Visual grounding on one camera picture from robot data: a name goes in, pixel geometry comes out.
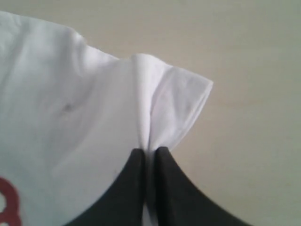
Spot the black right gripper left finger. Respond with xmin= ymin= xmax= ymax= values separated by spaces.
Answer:
xmin=68 ymin=149 xmax=146 ymax=226

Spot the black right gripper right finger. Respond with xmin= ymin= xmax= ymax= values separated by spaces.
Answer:
xmin=154 ymin=147 xmax=247 ymax=226

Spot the white t-shirt red logo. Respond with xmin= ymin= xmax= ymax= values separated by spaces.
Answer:
xmin=0 ymin=12 xmax=213 ymax=226

